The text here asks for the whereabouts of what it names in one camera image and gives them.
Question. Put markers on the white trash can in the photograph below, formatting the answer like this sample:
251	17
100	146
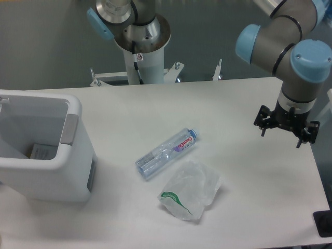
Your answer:
29	117

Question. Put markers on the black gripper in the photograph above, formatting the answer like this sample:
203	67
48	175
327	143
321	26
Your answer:
288	120

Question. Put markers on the white frame at right edge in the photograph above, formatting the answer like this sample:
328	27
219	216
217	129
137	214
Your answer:
324	115

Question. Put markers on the black device at table edge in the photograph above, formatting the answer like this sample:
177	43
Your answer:
323	223

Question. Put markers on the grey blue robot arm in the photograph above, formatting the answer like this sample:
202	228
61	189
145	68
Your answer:
281	49

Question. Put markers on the yellow white paper in bin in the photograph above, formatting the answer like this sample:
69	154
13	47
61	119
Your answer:
43	152

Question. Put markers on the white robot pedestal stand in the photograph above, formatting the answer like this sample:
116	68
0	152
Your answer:
141	69

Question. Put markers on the clear plastic bag green print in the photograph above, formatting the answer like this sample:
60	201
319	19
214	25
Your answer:
193	187

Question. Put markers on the clear plastic water bottle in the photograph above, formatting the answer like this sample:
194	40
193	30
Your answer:
152	162

